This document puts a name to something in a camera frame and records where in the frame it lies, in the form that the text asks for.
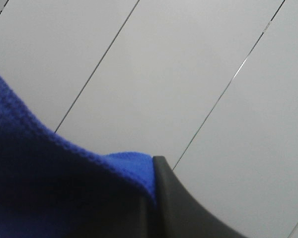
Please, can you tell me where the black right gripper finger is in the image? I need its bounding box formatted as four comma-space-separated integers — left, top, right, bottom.
153, 156, 245, 238

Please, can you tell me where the blue microfibre towel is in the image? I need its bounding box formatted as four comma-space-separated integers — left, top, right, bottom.
0, 76, 157, 238

